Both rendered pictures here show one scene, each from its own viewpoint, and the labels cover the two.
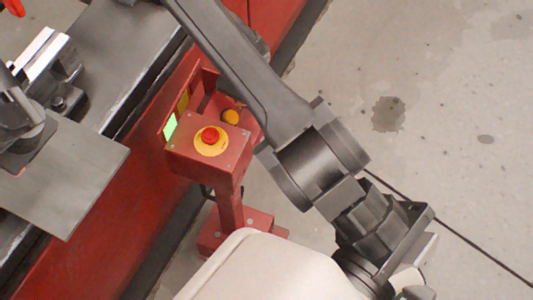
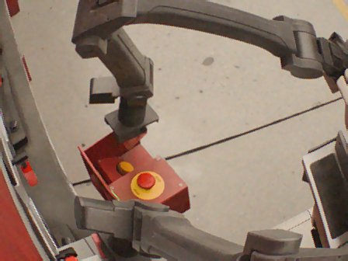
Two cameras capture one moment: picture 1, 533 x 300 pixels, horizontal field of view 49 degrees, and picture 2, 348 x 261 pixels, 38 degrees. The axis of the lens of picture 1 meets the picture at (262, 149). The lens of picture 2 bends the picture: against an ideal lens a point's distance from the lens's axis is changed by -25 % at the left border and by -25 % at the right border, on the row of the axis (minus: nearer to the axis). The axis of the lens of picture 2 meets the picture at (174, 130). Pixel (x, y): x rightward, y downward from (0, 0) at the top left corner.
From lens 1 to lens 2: 0.62 m
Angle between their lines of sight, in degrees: 26
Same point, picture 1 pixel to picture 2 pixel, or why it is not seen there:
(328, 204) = (327, 57)
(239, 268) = not seen: outside the picture
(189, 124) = (120, 192)
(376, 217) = (337, 47)
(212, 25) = (227, 12)
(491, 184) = (244, 81)
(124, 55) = (49, 187)
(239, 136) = (158, 164)
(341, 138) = (304, 24)
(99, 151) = not seen: hidden behind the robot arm
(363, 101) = not seen: hidden behind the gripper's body
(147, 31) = (40, 161)
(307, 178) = (314, 53)
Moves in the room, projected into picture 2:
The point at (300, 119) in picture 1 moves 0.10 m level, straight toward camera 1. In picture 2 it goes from (288, 29) to (331, 58)
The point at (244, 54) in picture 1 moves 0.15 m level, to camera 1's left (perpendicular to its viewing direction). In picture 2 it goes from (248, 15) to (205, 74)
